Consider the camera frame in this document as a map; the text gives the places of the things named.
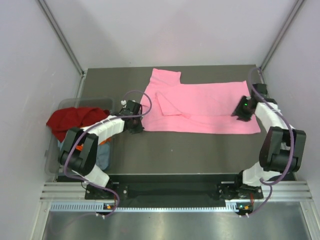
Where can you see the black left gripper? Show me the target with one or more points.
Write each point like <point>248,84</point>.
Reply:
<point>138,129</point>

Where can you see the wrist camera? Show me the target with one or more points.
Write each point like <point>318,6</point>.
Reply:
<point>130,108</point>
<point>260,88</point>

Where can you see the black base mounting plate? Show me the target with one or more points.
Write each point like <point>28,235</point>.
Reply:
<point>220,191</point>

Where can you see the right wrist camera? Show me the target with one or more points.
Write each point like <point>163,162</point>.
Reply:
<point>260,88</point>

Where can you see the red t shirt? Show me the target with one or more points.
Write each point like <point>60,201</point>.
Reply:
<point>64,119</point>

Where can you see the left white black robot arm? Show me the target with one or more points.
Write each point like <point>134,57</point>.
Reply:
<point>78,154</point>

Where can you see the orange t shirt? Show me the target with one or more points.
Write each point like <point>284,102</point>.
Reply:
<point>80,147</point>

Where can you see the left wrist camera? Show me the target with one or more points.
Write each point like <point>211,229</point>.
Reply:
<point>130,108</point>

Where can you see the grey blue t shirt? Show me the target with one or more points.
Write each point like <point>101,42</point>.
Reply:
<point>102,155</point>

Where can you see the pink t shirt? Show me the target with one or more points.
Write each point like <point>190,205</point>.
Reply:
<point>194,108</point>

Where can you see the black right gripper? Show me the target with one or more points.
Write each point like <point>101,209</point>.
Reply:
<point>238,112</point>

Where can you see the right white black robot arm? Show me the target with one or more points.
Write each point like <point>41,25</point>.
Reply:
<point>281,152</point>

